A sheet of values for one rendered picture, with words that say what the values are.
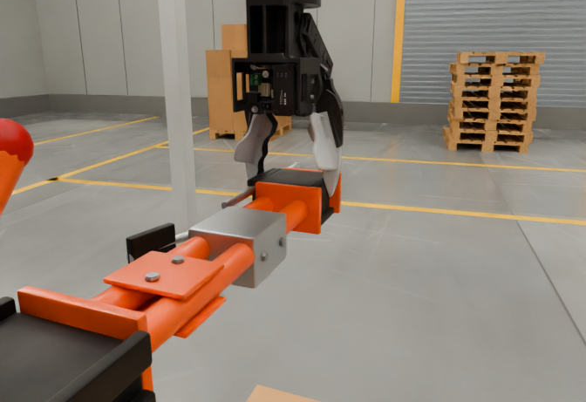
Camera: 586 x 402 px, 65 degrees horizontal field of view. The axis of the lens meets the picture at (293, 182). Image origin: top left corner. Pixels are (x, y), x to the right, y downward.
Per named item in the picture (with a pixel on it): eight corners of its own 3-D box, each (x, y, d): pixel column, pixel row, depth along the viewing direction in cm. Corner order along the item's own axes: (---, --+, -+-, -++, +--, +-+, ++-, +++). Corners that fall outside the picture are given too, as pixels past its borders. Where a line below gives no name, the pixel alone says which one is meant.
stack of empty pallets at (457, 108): (533, 153, 606) (548, 51, 572) (446, 149, 634) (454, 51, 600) (515, 138, 726) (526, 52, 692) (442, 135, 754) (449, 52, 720)
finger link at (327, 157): (315, 209, 46) (283, 122, 45) (331, 193, 52) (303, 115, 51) (343, 201, 45) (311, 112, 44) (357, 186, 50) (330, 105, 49)
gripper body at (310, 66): (230, 119, 45) (226, -12, 42) (267, 110, 53) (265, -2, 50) (303, 123, 43) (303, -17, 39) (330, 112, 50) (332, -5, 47)
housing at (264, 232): (258, 291, 37) (257, 239, 36) (186, 277, 39) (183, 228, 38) (290, 258, 43) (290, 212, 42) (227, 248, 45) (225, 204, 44)
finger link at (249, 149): (211, 186, 50) (236, 108, 47) (237, 173, 56) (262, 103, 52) (235, 199, 50) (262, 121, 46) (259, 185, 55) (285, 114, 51)
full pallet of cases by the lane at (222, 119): (270, 141, 694) (269, 20, 648) (208, 139, 720) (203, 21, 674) (291, 130, 806) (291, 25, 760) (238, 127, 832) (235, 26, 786)
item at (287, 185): (318, 235, 48) (319, 188, 47) (255, 226, 51) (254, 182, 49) (340, 212, 55) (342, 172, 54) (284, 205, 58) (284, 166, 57)
